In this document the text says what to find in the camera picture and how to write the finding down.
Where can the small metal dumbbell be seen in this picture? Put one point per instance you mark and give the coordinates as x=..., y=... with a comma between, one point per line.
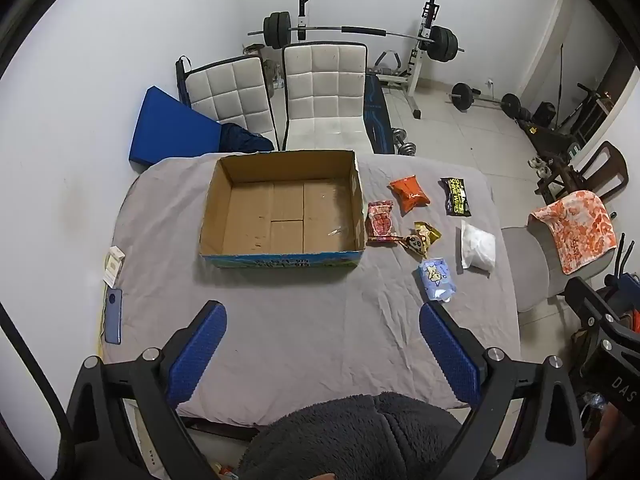
x=407, y=149
x=399, y=135

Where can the brown wooden chair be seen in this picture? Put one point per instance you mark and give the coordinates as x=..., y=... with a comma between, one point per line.
x=615, y=175

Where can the orange snack packet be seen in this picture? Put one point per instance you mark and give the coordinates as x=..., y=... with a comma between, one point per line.
x=410, y=192

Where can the white weight bench rack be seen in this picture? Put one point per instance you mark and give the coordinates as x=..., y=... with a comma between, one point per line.
x=422, y=60

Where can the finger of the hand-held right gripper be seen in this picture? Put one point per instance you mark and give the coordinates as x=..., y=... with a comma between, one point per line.
x=587, y=300

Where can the black packet with yellow print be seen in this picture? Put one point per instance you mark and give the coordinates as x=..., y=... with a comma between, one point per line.
x=456, y=197

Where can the dark grey fleece garment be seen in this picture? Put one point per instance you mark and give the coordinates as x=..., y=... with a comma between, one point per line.
x=360, y=435

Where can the white plastic packet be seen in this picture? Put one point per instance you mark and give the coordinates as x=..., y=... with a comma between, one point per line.
x=477, y=250

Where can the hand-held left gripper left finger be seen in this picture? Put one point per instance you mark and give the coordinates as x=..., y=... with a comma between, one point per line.
x=197, y=355

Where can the blue foam mat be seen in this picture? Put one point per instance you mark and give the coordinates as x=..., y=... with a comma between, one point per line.
x=170, y=130

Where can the blue smartphone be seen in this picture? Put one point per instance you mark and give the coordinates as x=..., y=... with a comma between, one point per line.
x=113, y=315

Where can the black bench pad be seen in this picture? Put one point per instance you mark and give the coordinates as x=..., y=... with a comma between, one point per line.
x=379, y=115

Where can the black exercise machine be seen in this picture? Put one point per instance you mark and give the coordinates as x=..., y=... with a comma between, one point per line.
x=555, y=127

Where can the grey upholstered chair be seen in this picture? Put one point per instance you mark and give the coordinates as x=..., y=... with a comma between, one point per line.
x=525, y=265

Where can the yellow snack packet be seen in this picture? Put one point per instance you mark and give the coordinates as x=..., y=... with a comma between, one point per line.
x=422, y=240

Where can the long barbell with black plates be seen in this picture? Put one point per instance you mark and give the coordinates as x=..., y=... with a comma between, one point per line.
x=350, y=30

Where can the red flowered snack packet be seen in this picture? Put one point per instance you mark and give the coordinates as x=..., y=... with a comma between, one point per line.
x=381, y=222

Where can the light blue cartoon packet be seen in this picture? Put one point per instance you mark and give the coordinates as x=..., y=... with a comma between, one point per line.
x=437, y=277

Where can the small white box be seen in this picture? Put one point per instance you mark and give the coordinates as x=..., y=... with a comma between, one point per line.
x=113, y=265

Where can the dark blue cloth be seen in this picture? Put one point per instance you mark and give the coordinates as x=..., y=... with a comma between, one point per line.
x=242, y=140

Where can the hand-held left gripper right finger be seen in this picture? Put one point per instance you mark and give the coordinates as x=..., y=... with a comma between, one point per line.
x=447, y=355

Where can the white padded chair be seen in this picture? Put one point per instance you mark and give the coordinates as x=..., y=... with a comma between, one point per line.
x=230, y=95
x=325, y=95

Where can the short barbell with black plates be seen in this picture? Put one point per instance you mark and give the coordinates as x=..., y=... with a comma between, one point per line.
x=462, y=96

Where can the cardboard box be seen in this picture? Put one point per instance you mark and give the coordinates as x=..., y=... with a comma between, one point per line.
x=280, y=210

